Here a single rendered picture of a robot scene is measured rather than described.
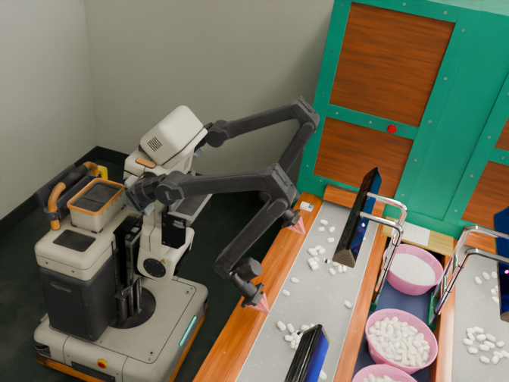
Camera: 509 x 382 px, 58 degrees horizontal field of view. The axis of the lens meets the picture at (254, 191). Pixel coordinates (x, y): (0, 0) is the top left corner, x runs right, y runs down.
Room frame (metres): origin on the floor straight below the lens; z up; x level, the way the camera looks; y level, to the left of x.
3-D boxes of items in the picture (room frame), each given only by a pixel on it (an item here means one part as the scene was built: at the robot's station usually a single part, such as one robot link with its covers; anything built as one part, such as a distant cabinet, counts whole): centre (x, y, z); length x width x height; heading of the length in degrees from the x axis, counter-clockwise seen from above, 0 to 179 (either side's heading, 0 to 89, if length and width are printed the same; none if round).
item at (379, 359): (1.17, -0.62, 0.72); 0.27 x 0.27 x 0.10
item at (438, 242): (1.80, -0.81, 0.77); 0.33 x 0.15 x 0.01; 73
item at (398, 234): (1.48, -0.51, 0.90); 0.20 x 0.19 x 0.45; 163
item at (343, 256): (1.51, -0.43, 1.08); 0.62 x 0.08 x 0.07; 163
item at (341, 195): (1.95, -0.50, 0.83); 0.30 x 0.06 x 0.07; 73
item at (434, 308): (1.36, -0.89, 0.90); 0.20 x 0.19 x 0.45; 163
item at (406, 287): (1.59, -0.75, 0.72); 0.27 x 0.27 x 0.10
